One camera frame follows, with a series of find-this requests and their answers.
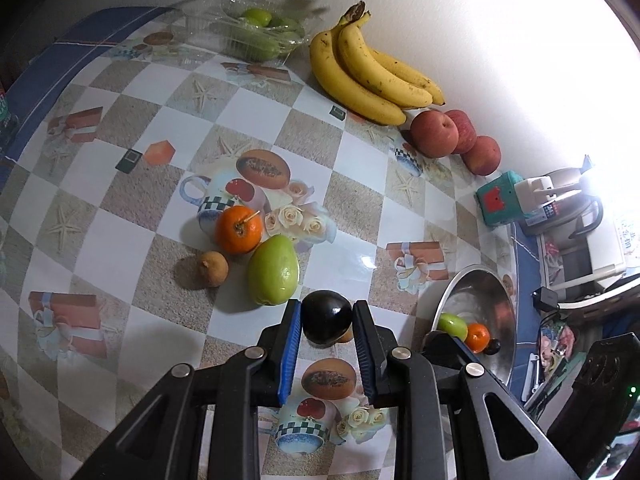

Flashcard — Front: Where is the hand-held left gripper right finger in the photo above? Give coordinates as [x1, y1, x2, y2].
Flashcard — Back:
[352, 300, 581, 480]

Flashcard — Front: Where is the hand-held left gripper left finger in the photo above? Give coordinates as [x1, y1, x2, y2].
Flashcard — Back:
[70, 299, 303, 480]

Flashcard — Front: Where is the pointed green fruit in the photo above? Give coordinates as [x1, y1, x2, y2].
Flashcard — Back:
[248, 235, 301, 307]

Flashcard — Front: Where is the round green fruit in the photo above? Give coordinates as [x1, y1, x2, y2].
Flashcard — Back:
[437, 313, 469, 342]

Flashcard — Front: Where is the stainless steel bowl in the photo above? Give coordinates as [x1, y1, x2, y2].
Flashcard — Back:
[432, 264, 517, 387]

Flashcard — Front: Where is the orange with stem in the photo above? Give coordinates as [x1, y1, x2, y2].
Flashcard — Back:
[215, 205, 263, 255]

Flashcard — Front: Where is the pile of small green fruits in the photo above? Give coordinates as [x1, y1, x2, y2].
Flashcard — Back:
[222, 7, 306, 60]

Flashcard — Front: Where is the pink plastic package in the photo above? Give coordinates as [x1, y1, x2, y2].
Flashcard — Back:
[540, 321, 581, 377]

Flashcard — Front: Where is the white flat device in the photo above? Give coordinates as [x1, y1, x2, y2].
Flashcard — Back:
[521, 352, 542, 402]

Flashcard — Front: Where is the black charger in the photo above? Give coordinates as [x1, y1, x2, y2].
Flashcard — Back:
[532, 287, 559, 312]

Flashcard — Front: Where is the steel kettle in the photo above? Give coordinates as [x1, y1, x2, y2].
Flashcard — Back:
[522, 195, 606, 237]

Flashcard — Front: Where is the teal printed box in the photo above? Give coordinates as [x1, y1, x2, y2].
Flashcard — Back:
[475, 171, 527, 229]

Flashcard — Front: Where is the large red apple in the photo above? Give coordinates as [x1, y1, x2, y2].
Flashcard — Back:
[410, 110, 459, 158]

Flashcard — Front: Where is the yellow banana bunch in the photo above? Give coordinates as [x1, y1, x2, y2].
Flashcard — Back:
[309, 1, 447, 127]

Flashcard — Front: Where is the clear plastic clamshell box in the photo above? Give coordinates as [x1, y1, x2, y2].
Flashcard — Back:
[184, 0, 312, 64]

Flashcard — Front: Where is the white tube frame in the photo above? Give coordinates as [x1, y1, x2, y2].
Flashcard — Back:
[550, 200, 640, 311]

